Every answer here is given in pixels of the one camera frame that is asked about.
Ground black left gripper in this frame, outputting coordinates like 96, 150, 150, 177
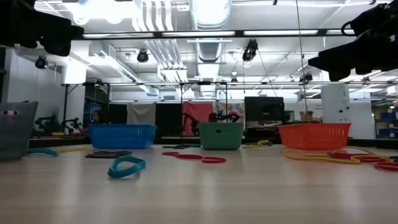
0, 9, 85, 57

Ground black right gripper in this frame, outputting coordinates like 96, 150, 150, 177
307, 40, 398, 83

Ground green plastic basket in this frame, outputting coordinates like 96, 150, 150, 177
198, 121, 245, 151

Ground blue carabiner clip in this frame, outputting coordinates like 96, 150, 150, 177
107, 155, 147, 180

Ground white cabinet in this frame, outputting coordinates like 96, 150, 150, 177
321, 83, 351, 124

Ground cardboard box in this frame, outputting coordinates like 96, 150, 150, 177
300, 111, 315, 123

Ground storage shelf with blue bins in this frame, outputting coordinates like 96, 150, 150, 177
371, 98, 398, 140

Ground orange plastic basket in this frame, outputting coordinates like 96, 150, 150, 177
277, 122, 352, 151

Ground black monitor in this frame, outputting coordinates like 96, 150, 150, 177
244, 96, 285, 127

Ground blue barrel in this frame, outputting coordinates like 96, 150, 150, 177
83, 101, 102, 126

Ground floral hanging cloth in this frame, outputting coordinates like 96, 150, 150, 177
213, 101, 246, 124

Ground grey hanging cloth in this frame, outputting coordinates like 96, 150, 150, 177
126, 101, 157, 126

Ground grey plastic basket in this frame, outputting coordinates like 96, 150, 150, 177
0, 101, 39, 161

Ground blue plastic basket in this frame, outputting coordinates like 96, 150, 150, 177
88, 123, 158, 149

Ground red hanging cloth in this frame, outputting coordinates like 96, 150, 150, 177
182, 101, 215, 136

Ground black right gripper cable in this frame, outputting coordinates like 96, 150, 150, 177
341, 21, 357, 37

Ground thin hanging cord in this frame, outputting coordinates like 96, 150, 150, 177
294, 0, 309, 123

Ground black hanging camera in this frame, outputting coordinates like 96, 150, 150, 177
136, 49, 150, 64
241, 38, 259, 62
34, 55, 49, 70

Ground black background table frame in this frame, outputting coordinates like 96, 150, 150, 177
61, 80, 229, 139

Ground silver ceiling duct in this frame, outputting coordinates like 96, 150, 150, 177
188, 0, 233, 63

